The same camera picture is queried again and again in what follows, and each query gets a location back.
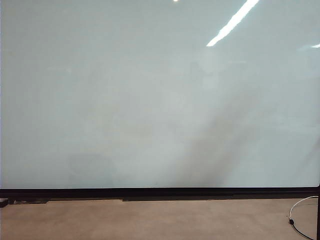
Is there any black whiteboard stand post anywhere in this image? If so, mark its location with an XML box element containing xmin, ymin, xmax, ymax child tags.
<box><xmin>316</xmin><ymin>184</ymin><xmax>320</xmax><ymax>240</ymax></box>

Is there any black whiteboard pen tray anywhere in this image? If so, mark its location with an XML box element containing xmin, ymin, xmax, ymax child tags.
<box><xmin>8</xmin><ymin>193</ymin><xmax>318</xmax><ymax>205</ymax></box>

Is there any black cable with inline connector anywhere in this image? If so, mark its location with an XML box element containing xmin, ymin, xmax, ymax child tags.
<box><xmin>288</xmin><ymin>218</ymin><xmax>317</xmax><ymax>240</ymax></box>

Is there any white cable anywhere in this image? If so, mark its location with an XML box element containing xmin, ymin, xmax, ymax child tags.
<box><xmin>288</xmin><ymin>195</ymin><xmax>319</xmax><ymax>220</ymax></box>

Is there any white glass whiteboard black frame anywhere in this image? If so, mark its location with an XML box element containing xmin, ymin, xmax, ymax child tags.
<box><xmin>0</xmin><ymin>0</ymin><xmax>320</xmax><ymax>195</ymax></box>

